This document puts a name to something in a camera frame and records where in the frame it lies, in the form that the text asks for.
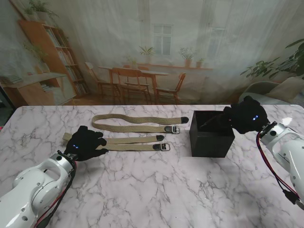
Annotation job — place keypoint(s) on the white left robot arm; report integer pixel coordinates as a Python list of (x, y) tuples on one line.
[(31, 187)]

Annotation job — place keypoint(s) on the beige woven belt double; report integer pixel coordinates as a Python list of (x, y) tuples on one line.
[(133, 128), (133, 147)]

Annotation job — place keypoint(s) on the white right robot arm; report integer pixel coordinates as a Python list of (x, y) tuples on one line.
[(287, 147)]

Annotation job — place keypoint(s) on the dark brown woven belt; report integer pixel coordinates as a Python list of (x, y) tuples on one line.
[(211, 122)]

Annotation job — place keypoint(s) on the black belt storage box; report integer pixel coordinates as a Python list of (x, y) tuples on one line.
[(209, 145)]

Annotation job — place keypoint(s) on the black panel beside backdrop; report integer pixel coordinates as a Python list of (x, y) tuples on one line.
[(3, 111)]

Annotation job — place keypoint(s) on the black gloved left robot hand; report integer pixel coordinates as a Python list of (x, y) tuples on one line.
[(85, 145)]

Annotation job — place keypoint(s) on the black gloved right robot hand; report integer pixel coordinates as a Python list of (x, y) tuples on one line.
[(247, 116)]

